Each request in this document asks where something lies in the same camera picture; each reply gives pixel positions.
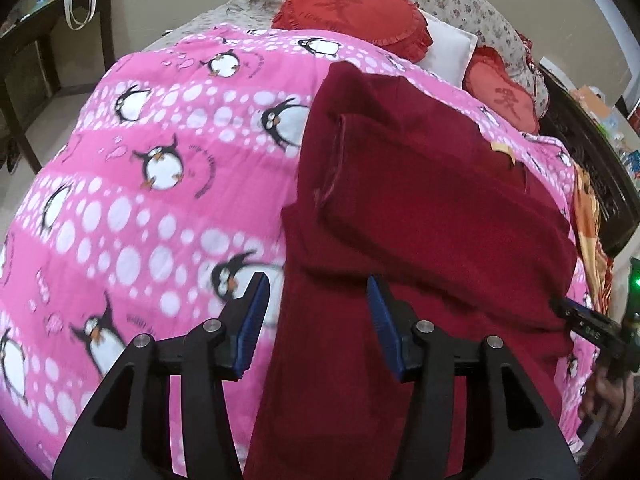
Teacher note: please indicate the pink penguin blanket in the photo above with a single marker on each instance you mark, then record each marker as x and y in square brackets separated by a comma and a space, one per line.
[166, 200]

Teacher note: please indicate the dark wooden table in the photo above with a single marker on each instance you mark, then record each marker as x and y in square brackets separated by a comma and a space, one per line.
[35, 31]

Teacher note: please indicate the red heart pillow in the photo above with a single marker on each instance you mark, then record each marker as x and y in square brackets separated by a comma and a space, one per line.
[397, 26]
[487, 80]

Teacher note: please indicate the person's right hand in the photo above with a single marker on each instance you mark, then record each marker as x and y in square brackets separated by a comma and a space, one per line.
[617, 397]

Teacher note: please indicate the dark wooden headboard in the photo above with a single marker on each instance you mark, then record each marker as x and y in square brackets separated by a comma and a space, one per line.
[618, 199]

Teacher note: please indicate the dark red sweater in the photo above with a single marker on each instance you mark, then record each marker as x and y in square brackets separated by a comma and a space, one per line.
[393, 182]

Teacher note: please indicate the left red heart pillow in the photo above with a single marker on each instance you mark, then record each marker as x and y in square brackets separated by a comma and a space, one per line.
[397, 26]

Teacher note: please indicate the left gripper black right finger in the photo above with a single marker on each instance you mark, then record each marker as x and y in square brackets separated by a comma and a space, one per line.
[509, 432]

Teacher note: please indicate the right red heart pillow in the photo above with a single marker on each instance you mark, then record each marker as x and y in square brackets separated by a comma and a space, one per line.
[487, 80]

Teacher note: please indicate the white square pillow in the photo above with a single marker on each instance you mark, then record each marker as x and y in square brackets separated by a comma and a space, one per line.
[450, 53]

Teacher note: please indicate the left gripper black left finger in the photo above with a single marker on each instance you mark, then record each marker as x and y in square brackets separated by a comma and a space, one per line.
[124, 430]

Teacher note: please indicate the orange patterned blanket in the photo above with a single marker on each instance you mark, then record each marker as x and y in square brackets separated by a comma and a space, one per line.
[587, 221]

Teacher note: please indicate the floral bed sheet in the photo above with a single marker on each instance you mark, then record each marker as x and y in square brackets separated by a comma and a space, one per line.
[478, 17]

